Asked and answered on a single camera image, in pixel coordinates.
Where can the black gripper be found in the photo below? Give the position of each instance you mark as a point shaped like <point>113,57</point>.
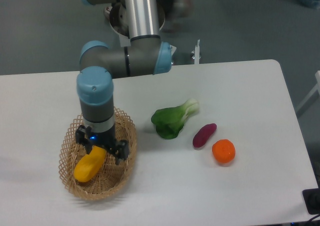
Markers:
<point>105,140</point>

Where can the yellow toy mango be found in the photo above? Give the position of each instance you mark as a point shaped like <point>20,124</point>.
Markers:
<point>90,164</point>

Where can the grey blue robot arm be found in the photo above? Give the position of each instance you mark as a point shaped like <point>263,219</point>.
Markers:
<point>99,65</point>

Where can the woven wicker basket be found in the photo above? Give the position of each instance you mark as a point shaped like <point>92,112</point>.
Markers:
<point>111,177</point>

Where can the green toy bok choy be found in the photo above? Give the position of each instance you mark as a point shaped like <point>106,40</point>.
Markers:
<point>170,121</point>

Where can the purple toy sweet potato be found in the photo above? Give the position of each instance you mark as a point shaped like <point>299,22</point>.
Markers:
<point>203,135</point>

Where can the orange toy tangerine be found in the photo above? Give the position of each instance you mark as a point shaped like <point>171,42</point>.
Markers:
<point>223,151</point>

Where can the black device at table edge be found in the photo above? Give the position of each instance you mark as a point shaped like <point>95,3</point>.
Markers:
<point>312,200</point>

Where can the white furniture frame right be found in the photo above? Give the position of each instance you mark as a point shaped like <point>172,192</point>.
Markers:
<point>310,98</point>

